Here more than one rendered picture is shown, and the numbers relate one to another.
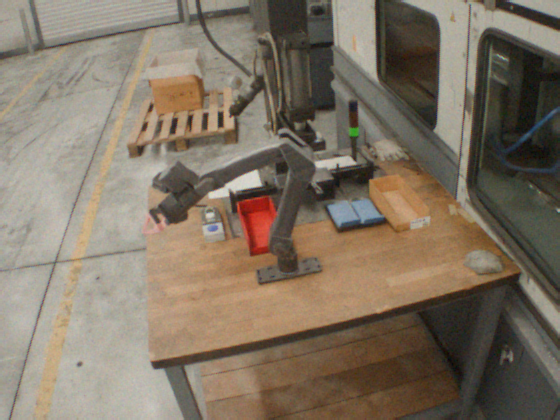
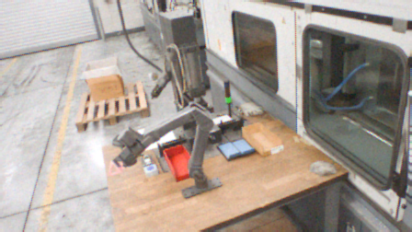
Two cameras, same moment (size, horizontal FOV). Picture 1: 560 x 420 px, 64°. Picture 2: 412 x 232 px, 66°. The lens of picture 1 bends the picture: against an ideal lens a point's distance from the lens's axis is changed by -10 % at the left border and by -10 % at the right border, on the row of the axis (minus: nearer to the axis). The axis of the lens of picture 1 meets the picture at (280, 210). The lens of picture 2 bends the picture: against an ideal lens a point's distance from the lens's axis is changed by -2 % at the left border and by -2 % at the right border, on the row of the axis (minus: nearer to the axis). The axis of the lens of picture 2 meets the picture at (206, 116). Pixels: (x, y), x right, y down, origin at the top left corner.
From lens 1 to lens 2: 0.14 m
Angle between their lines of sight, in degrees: 9
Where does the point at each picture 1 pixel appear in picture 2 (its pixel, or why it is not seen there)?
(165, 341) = not seen: outside the picture
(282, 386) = not seen: outside the picture
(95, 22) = (37, 40)
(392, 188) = (256, 131)
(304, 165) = (207, 121)
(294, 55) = (190, 56)
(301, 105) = (197, 87)
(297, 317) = (212, 215)
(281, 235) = (196, 166)
